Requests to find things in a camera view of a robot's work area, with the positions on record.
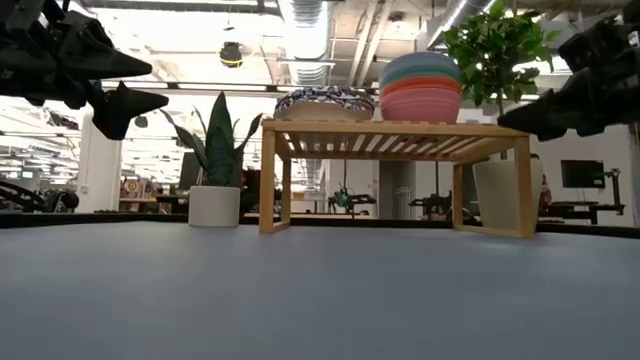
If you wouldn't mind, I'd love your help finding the black hanging dome device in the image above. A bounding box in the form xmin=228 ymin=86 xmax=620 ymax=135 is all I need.
xmin=218 ymin=41 xmax=245 ymax=70

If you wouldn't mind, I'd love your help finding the white radiator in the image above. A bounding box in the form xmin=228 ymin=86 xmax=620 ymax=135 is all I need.
xmin=392 ymin=187 xmax=415 ymax=220

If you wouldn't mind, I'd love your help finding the green plastic bowl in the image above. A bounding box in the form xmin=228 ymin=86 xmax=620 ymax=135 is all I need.
xmin=378 ymin=64 xmax=462 ymax=87

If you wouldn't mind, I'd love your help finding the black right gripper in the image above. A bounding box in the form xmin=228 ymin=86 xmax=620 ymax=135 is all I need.
xmin=497 ymin=17 xmax=640 ymax=143

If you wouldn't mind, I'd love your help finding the leafy green tree plant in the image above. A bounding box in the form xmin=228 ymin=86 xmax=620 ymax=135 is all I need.
xmin=442 ymin=0 xmax=562 ymax=121

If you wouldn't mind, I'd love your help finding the green snake plant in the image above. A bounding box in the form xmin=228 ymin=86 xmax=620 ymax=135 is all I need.
xmin=159 ymin=91 xmax=264 ymax=189

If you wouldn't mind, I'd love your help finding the blue plastic bowl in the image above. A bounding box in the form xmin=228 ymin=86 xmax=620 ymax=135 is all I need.
xmin=380 ymin=51 xmax=460 ymax=76

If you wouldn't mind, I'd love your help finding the black wall monitor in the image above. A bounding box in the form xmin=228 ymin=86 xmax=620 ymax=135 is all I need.
xmin=560 ymin=159 xmax=606 ymax=190

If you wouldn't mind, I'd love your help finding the green background robot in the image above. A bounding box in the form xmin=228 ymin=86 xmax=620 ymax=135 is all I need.
xmin=327 ymin=183 xmax=377 ymax=215

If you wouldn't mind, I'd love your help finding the pink plastic bowl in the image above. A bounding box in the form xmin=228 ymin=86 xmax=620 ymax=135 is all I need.
xmin=379 ymin=87 xmax=462 ymax=124

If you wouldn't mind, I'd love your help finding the blue-grey table mat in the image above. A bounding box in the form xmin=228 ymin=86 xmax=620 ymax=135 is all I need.
xmin=0 ymin=219 xmax=640 ymax=360

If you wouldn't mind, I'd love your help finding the large white plant pot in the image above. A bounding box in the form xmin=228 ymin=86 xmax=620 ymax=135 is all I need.
xmin=472 ymin=158 xmax=545 ymax=232

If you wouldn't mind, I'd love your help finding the wooden slatted shelf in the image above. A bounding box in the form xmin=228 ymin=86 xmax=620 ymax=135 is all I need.
xmin=258 ymin=118 xmax=537 ymax=239

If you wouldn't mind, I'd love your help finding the blue patterned paper bowl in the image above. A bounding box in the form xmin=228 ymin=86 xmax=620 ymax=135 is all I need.
xmin=274 ymin=92 xmax=376 ymax=112
xmin=275 ymin=97 xmax=375 ymax=122
xmin=274 ymin=88 xmax=376 ymax=107
xmin=274 ymin=84 xmax=376 ymax=102

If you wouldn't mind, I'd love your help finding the black background machine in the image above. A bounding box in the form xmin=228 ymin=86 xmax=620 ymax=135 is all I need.
xmin=408 ymin=191 xmax=454 ymax=221

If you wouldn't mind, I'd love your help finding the silver ventilation duct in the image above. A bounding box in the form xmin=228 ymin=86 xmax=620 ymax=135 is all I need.
xmin=279 ymin=0 xmax=334 ymax=86

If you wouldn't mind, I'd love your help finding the person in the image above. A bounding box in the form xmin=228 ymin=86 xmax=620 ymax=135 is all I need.
xmin=530 ymin=152 xmax=554 ymax=211

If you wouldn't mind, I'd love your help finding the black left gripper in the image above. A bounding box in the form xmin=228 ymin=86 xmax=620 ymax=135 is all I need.
xmin=0 ymin=0 xmax=170 ymax=142

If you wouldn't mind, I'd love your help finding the small white plant pot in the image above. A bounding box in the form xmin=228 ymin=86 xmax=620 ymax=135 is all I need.
xmin=188 ymin=185 xmax=242 ymax=229

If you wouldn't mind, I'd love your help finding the red plastic bowl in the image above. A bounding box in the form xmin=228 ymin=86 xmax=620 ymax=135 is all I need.
xmin=378 ymin=75 xmax=463 ymax=101

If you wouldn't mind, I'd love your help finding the black background desk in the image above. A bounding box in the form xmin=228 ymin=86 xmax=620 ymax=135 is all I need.
xmin=539 ymin=199 xmax=627 ymax=225

